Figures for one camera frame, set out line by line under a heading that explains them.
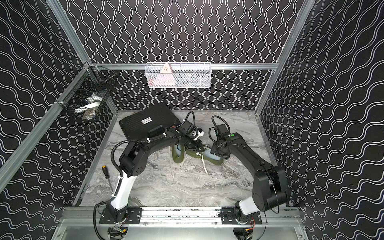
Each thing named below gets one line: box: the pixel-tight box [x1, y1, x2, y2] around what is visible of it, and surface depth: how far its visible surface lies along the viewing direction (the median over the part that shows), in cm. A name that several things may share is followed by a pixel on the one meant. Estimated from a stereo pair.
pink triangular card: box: [154, 63, 176, 86], surface depth 91 cm
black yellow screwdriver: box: [101, 165, 114, 193], surface depth 90 cm
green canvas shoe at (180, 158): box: [171, 143, 185, 163], surface depth 93 cm
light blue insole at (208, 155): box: [203, 149, 221, 161], surface depth 94 cm
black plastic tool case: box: [119, 102, 181, 141], surface depth 105 cm
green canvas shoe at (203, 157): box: [185, 150, 224, 166], surface depth 93 cm
